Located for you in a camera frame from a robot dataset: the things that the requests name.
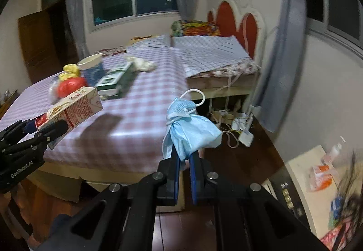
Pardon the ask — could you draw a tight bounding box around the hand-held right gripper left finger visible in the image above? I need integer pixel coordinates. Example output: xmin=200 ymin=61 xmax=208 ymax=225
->
xmin=37 ymin=143 xmax=182 ymax=251

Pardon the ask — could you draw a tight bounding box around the green white carton box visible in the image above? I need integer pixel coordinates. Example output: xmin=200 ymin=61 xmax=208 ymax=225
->
xmin=93 ymin=61 xmax=137 ymax=99

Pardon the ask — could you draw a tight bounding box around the white tissue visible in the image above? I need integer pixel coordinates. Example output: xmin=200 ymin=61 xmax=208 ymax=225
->
xmin=126 ymin=56 xmax=156 ymax=72

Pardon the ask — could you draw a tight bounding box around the blue paper cup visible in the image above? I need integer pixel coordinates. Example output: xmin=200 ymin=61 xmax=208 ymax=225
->
xmin=77 ymin=53 xmax=105 ymax=87

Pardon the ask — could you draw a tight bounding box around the red plastic bag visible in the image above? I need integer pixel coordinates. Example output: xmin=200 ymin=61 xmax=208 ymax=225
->
xmin=57 ymin=77 xmax=87 ymax=98

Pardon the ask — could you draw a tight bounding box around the beige milk carton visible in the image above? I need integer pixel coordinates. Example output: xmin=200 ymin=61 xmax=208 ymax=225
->
xmin=37 ymin=86 xmax=104 ymax=151

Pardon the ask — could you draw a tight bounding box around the blue face mask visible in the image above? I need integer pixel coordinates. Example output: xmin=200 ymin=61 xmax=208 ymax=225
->
xmin=162 ymin=89 xmax=223 ymax=162

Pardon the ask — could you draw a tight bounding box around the yellow patterned blanket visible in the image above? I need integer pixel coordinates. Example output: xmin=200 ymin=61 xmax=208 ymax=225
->
xmin=130 ymin=35 xmax=160 ymax=42

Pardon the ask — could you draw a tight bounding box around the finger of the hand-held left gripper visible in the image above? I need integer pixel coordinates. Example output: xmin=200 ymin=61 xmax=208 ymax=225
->
xmin=11 ymin=120 xmax=69 ymax=155
xmin=0 ymin=119 xmax=39 ymax=145

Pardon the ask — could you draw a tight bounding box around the tied grey curtain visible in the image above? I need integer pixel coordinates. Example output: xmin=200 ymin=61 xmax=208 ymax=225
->
xmin=250 ymin=0 xmax=312 ymax=134

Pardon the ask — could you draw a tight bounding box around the clear crumpled plastic wrap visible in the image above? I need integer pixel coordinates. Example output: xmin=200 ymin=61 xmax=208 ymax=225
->
xmin=48 ymin=75 xmax=61 ymax=104

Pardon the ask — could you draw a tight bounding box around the colourful floral cloth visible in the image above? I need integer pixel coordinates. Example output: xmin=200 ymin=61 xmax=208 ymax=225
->
xmin=320 ymin=217 xmax=363 ymax=251

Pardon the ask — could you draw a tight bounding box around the clear plastic bottle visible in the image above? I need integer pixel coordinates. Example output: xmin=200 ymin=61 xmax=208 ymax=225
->
xmin=323 ymin=137 xmax=347 ymax=164

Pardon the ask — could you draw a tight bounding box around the white grid patterned quilt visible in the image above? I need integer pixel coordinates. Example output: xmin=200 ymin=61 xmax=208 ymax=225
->
xmin=125 ymin=35 xmax=254 ymax=78

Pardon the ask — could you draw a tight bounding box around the white desk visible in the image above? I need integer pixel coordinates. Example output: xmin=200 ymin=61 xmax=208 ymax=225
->
xmin=262 ymin=144 xmax=363 ymax=251

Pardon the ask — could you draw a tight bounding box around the red white headboard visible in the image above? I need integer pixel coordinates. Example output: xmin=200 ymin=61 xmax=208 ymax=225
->
xmin=206 ymin=0 xmax=268 ymax=60

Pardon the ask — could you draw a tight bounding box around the orange white packet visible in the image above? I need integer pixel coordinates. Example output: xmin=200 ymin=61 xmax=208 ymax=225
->
xmin=308 ymin=164 xmax=334 ymax=192

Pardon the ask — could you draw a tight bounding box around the colourful patterned pillow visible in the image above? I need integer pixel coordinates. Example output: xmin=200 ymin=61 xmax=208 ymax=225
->
xmin=170 ymin=20 xmax=222 ymax=38

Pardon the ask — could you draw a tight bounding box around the pink checked blanket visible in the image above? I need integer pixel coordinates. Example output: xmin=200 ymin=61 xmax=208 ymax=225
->
xmin=0 ymin=35 xmax=193 ymax=170

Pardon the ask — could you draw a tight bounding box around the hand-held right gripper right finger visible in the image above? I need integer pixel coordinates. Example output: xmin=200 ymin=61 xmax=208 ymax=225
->
xmin=189 ymin=152 xmax=329 ymax=251

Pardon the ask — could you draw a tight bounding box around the brown wooden door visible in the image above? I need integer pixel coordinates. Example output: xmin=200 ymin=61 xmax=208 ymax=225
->
xmin=17 ymin=10 xmax=59 ymax=84

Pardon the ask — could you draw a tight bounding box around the yellow cloth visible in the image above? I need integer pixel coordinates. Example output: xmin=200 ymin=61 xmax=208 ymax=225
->
xmin=58 ymin=64 xmax=82 ymax=81

